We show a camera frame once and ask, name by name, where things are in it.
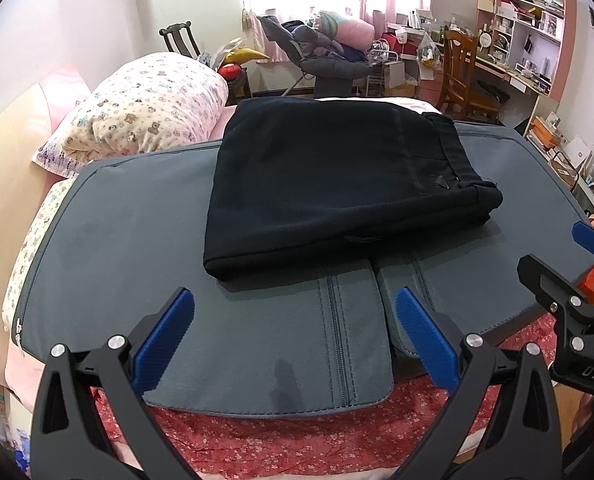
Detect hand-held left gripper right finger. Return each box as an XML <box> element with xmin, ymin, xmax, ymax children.
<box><xmin>396</xmin><ymin>287</ymin><xmax>564</xmax><ymax>480</ymax></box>

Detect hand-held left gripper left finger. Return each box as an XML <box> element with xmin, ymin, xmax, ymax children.
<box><xmin>31</xmin><ymin>287</ymin><xmax>196</xmax><ymax>480</ymax></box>

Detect dark navy pants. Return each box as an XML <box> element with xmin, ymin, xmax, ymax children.
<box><xmin>203</xmin><ymin>98</ymin><xmax>504</xmax><ymax>281</ymax></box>

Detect white box with red mark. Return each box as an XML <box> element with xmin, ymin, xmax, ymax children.
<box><xmin>567</xmin><ymin>137</ymin><xmax>592</xmax><ymax>168</ymax></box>

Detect grey padded mat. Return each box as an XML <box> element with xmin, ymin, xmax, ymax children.
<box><xmin>14</xmin><ymin>122</ymin><xmax>590</xmax><ymax>416</ymax></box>

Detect orange box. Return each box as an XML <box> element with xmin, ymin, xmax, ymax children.
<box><xmin>532</xmin><ymin>116</ymin><xmax>565</xmax><ymax>148</ymax></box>

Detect red floral blanket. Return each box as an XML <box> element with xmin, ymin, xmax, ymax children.
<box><xmin>90</xmin><ymin>310</ymin><xmax>560</xmax><ymax>473</ymax></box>

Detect floral print quilt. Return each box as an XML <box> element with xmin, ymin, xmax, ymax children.
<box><xmin>2</xmin><ymin>177</ymin><xmax>75</xmax><ymax>333</ymax></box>

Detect pink desk with bookshelf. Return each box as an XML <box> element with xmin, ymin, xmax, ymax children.
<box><xmin>469</xmin><ymin>0</ymin><xmax>578</xmax><ymax>136</ymax></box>

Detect purple print pillow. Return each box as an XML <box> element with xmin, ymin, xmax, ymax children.
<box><xmin>31</xmin><ymin>137</ymin><xmax>85</xmax><ymax>178</ymax></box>

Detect beige wooden headboard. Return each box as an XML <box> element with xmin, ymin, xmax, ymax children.
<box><xmin>0</xmin><ymin>67</ymin><xmax>93</xmax><ymax>381</ymax></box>

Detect brown wooden chair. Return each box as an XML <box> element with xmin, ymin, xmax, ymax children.
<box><xmin>434</xmin><ymin>28</ymin><xmax>502</xmax><ymax>123</ymax></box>

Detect floral print pillow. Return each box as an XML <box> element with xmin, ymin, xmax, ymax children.
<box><xmin>60</xmin><ymin>52</ymin><xmax>229</xmax><ymax>161</ymax></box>

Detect clear plastic bag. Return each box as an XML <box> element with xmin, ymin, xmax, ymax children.
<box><xmin>417</xmin><ymin>32</ymin><xmax>440</xmax><ymax>68</ymax></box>

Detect red storage box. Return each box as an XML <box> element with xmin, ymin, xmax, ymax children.
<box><xmin>382</xmin><ymin>32</ymin><xmax>413</xmax><ymax>56</ymax></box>

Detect grey baby bouncer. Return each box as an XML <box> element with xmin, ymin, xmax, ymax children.
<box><xmin>257</xmin><ymin>14</ymin><xmax>370</xmax><ymax>98</ymax></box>

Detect yellow plush toy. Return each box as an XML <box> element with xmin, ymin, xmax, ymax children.
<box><xmin>229</xmin><ymin>47</ymin><xmax>270</xmax><ymax>64</ymax></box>

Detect dark wooden chair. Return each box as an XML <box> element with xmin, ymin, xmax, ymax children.
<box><xmin>158</xmin><ymin>21</ymin><xmax>203</xmax><ymax>61</ymax></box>

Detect pink plush cushion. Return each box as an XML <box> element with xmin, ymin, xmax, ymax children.
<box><xmin>334</xmin><ymin>16</ymin><xmax>374</xmax><ymax>46</ymax></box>

